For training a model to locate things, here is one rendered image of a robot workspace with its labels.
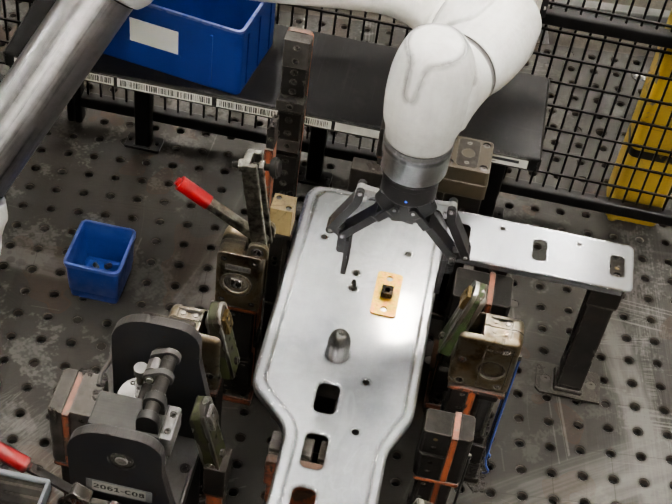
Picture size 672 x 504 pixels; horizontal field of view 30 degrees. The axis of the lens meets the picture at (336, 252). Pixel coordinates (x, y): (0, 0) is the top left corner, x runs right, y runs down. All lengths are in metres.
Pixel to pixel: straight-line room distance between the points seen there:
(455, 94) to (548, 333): 0.82
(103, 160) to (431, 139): 1.02
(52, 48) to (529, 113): 0.78
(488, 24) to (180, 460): 0.69
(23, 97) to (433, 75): 0.71
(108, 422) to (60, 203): 0.94
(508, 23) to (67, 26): 0.67
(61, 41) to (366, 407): 0.71
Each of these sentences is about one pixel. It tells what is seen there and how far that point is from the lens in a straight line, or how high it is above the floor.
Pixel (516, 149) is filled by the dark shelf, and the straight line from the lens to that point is 2.05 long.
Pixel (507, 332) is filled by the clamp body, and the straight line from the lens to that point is 1.76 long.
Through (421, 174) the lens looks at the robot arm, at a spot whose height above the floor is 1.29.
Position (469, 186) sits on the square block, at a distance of 1.98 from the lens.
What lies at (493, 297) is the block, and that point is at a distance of 1.89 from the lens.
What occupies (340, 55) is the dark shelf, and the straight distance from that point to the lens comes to 2.17.
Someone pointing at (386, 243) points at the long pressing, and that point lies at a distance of 1.90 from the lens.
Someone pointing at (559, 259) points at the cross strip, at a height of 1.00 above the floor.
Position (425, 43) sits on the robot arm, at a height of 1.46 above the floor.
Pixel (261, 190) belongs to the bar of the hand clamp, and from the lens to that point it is 1.74.
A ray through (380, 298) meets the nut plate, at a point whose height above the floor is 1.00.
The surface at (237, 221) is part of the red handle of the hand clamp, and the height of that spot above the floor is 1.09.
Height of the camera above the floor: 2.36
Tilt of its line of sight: 47 degrees down
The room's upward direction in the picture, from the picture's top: 9 degrees clockwise
